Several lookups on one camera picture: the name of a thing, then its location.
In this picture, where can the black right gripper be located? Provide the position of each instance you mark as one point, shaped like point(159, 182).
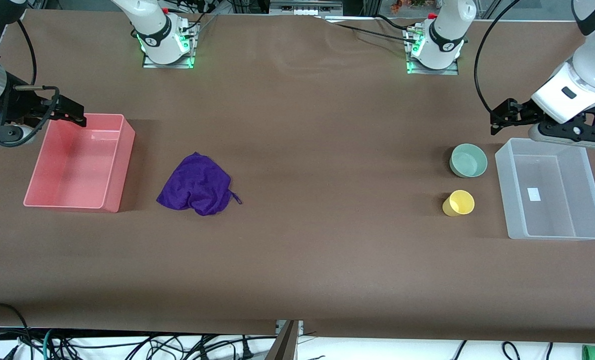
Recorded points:
point(16, 103)

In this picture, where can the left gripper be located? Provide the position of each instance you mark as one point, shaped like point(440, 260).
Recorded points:
point(523, 112)

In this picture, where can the green bowl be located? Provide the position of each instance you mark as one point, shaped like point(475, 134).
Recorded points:
point(468, 161)

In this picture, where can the yellow cup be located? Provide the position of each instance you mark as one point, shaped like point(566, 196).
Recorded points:
point(460, 203)

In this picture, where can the purple cloth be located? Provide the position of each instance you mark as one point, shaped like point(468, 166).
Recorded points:
point(197, 185)

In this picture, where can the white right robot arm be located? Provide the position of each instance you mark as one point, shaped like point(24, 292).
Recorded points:
point(150, 25)

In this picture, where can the pink plastic bin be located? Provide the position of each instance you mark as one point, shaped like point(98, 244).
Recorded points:
point(77, 170)

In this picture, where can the white label sticker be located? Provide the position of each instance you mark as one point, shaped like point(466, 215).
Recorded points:
point(534, 194)

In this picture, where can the clear plastic bin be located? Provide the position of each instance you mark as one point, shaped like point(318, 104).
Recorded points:
point(552, 220)

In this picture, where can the white power strip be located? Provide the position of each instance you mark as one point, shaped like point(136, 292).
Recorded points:
point(305, 7)

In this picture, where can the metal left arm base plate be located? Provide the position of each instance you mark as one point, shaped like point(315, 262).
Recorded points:
point(452, 71)

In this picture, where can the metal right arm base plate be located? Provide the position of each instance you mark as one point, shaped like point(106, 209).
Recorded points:
point(187, 60)

